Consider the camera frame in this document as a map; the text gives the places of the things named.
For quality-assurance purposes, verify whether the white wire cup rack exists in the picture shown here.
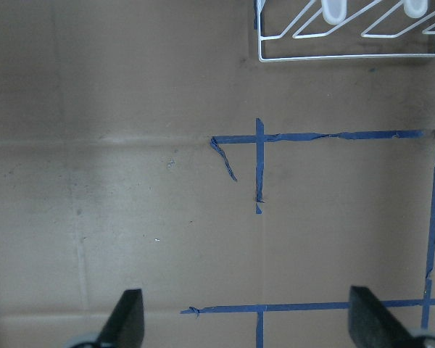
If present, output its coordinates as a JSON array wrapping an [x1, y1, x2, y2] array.
[[254, 1, 435, 63]]

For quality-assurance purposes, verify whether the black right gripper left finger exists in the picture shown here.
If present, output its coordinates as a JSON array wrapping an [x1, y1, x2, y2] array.
[[97, 289, 145, 348]]

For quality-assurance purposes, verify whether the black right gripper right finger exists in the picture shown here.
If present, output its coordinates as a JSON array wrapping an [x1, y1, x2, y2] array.
[[348, 286, 419, 348]]

